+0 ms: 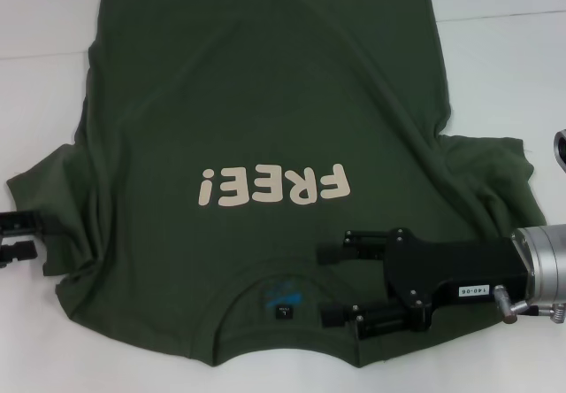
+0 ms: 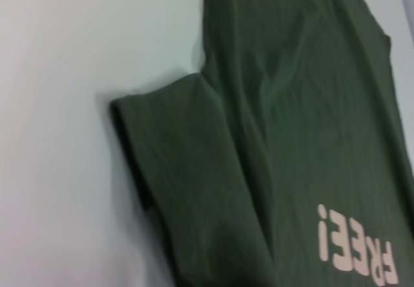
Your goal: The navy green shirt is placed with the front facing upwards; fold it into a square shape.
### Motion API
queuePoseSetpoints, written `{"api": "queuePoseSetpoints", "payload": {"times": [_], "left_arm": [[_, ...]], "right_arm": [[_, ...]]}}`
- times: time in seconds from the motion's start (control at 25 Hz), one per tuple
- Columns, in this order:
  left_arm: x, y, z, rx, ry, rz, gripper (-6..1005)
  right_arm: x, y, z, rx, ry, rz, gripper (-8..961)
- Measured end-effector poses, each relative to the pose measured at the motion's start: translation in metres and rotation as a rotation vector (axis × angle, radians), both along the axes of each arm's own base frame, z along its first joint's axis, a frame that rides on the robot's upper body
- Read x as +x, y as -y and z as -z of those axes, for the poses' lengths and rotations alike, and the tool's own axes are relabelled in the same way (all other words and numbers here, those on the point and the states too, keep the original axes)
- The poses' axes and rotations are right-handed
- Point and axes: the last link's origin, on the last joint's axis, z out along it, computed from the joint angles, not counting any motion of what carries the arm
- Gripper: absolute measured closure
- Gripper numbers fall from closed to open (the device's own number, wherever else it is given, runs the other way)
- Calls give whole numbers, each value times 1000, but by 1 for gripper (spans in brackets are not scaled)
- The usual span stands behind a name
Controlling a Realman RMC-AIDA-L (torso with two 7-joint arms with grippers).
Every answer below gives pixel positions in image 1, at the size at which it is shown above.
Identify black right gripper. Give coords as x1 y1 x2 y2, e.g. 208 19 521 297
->
315 227 534 341

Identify dark green FREE t-shirt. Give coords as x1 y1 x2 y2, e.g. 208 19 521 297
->
4 0 549 370

